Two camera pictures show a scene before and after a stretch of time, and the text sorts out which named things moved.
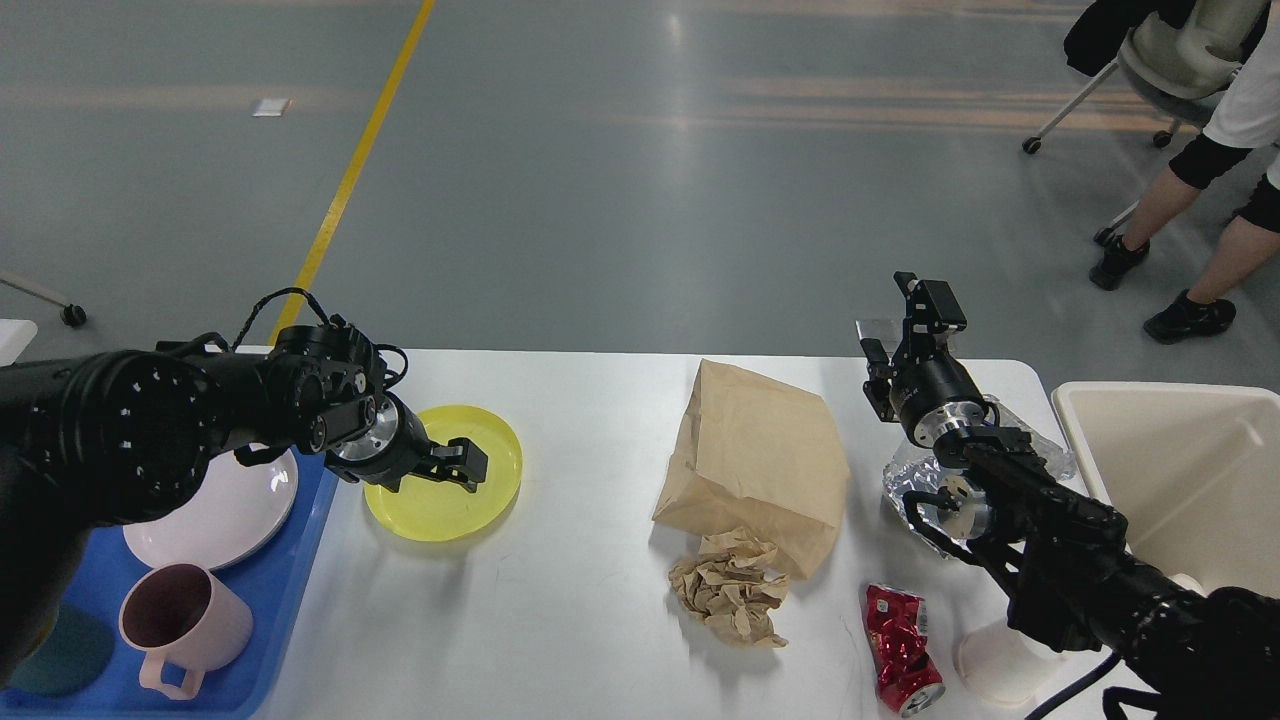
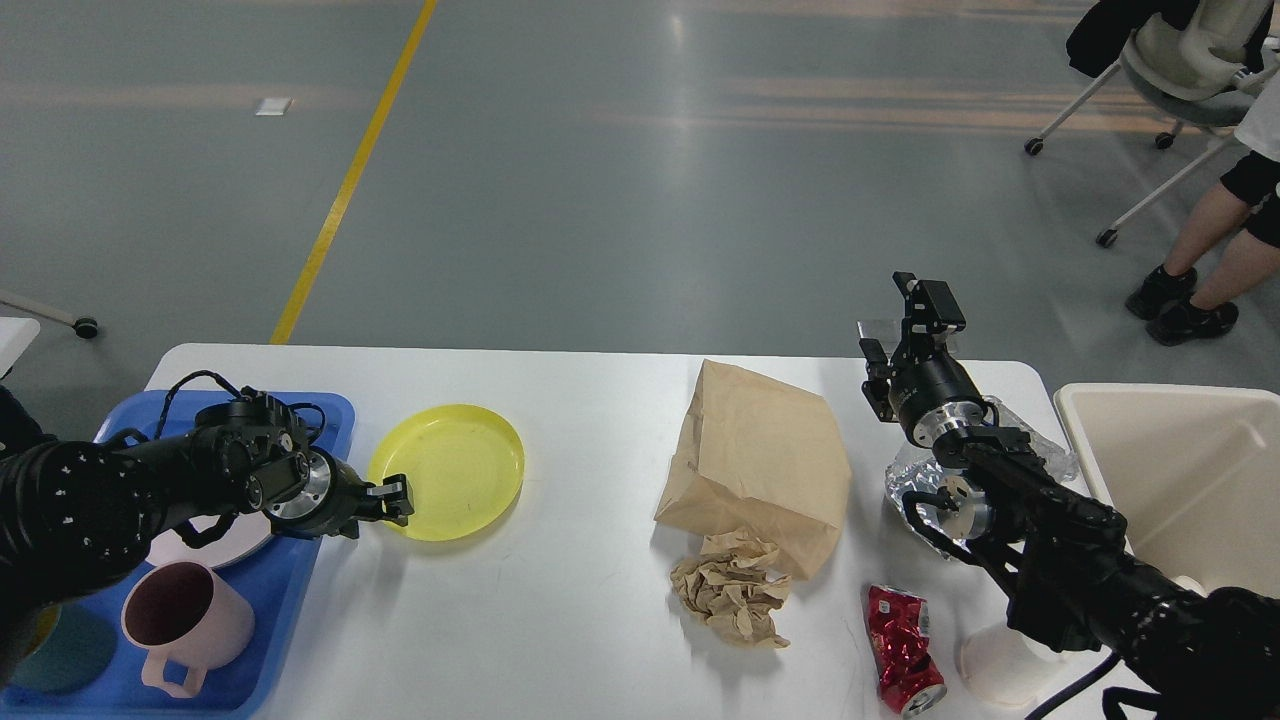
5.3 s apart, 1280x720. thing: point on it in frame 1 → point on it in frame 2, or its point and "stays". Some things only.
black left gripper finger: [464, 455] → [397, 495]
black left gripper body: [392, 445] → [332, 502]
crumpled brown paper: [727, 586] stays
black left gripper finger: [394, 483] → [395, 511]
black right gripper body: [933, 395] stays
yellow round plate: [428, 507] stays
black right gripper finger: [877, 388] stays
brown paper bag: [759, 454] stays
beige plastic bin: [1193, 469] stays
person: [1244, 131] → [1233, 242]
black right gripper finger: [932, 312] stays
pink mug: [181, 613] stays
